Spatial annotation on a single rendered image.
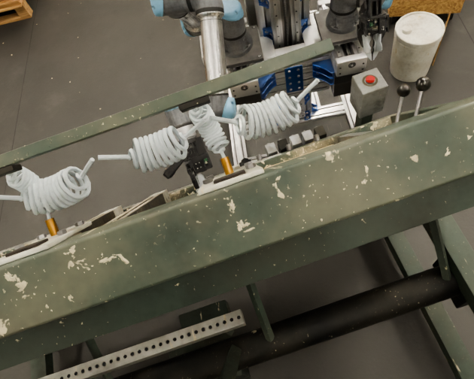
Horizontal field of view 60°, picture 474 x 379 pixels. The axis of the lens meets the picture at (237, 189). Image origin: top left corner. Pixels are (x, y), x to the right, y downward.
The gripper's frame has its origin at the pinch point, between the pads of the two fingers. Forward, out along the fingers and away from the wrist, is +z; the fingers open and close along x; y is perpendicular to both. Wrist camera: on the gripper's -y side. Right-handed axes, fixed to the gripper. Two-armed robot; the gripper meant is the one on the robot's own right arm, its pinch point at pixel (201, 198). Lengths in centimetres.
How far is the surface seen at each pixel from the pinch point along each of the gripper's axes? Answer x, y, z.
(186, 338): -7.9, -20.1, 42.4
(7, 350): -62, -39, 9
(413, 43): 130, 144, -35
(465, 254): 13, 86, 55
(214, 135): -67, 14, -16
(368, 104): 52, 81, -10
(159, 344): -7, -30, 41
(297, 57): -73, 31, -23
